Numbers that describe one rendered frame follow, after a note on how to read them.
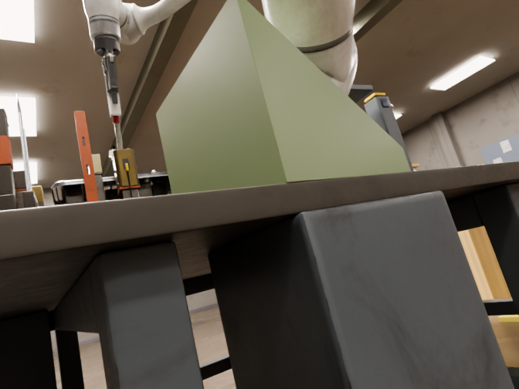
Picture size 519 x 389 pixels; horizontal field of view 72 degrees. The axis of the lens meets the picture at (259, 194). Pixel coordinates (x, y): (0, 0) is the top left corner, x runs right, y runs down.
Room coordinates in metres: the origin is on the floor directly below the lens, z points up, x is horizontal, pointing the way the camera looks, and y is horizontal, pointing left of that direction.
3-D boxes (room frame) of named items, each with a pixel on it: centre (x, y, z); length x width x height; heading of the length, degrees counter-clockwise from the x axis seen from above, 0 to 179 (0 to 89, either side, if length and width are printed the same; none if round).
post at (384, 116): (1.35, -0.54, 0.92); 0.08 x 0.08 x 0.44; 29
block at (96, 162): (1.03, 0.47, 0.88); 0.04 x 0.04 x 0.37; 29
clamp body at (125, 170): (1.02, 0.37, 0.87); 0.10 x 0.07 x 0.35; 29
